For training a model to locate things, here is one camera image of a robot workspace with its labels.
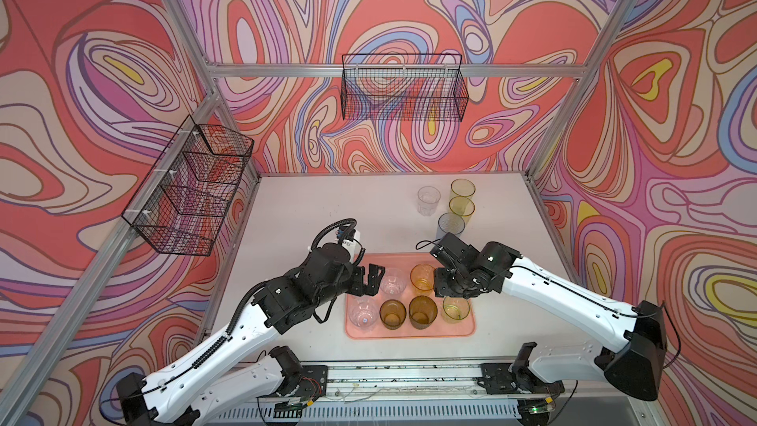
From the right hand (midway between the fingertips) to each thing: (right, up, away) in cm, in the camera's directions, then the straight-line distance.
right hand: (446, 296), depth 75 cm
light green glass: (+4, -7, +9) cm, 12 cm away
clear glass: (-22, -7, +9) cm, 25 cm away
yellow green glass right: (+11, +23, +23) cm, 34 cm away
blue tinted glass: (+5, +18, +19) cm, 26 cm away
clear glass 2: (-13, +1, +9) cm, 16 cm away
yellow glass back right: (+10, +30, +23) cm, 39 cm away
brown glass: (-14, -8, +8) cm, 18 cm away
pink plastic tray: (-10, -3, +3) cm, 11 cm away
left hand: (-19, +8, -5) cm, 21 cm away
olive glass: (-5, -7, +9) cm, 12 cm away
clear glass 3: (0, +26, +33) cm, 42 cm away
